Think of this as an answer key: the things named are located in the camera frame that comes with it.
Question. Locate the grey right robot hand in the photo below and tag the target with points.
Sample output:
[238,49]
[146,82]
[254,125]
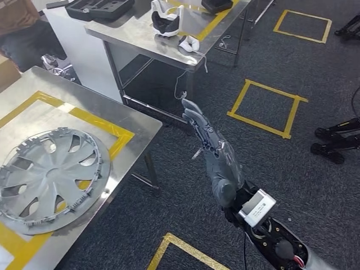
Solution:
[222,167]

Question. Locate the silver plastic wheel hubcap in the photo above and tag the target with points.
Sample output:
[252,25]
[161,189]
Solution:
[53,175]

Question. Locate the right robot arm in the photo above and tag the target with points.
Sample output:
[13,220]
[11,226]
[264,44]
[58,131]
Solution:
[281,246]

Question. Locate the steel workbench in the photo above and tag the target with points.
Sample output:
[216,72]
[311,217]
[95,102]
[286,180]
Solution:
[112,115]

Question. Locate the yellow floor tape square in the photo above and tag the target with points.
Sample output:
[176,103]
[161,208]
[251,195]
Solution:
[259,125]
[197,252]

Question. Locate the floor outlet with white plug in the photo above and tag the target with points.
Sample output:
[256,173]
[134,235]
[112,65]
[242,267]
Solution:
[183,95]

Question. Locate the white handheld controller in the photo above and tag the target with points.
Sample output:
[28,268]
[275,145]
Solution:
[188,44]

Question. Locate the yellow table tape line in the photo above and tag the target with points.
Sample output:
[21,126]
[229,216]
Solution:
[213,23]

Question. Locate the black and white sneaker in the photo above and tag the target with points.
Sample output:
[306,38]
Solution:
[166,26]

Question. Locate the black tray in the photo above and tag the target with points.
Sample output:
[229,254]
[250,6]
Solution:
[98,8]
[216,5]

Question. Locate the steel table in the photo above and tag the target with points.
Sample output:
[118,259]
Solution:
[135,33]

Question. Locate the white cabinet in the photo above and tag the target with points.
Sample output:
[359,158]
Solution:
[84,56]

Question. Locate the person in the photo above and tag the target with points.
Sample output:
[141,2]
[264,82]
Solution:
[16,15]

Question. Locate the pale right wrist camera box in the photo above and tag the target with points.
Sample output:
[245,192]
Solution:
[257,208]

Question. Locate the yellow workbench tape frame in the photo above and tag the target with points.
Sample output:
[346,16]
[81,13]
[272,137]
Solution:
[98,123]

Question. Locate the black frame object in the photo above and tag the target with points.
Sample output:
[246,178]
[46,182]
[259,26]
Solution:
[349,29]

